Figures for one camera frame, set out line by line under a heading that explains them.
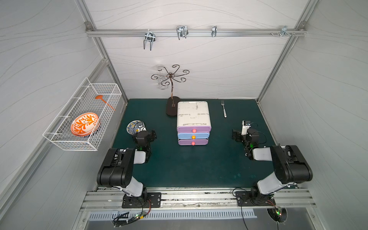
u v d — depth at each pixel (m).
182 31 0.77
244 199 0.73
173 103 1.13
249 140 0.74
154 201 0.74
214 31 0.79
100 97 0.79
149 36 0.78
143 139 0.71
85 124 0.64
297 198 0.76
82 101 0.69
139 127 0.80
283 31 0.77
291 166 0.46
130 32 0.77
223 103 1.19
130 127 1.01
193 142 0.90
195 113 0.83
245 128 0.84
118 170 0.45
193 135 0.86
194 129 0.80
